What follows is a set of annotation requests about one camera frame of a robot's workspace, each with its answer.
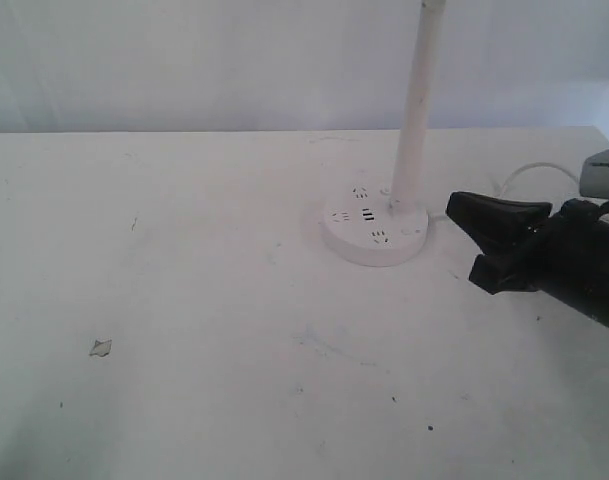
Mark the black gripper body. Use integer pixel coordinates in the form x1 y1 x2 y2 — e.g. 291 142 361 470
529 199 609 328

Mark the white desk lamp with sockets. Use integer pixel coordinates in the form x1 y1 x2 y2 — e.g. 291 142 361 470
321 1 446 267

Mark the small torn paper scrap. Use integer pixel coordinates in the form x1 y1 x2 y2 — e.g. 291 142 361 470
89 339 112 358

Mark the white plug with cable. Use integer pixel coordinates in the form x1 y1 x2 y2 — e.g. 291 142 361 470
427 161 590 224

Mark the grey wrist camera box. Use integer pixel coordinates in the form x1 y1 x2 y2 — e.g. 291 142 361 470
579 149 609 200

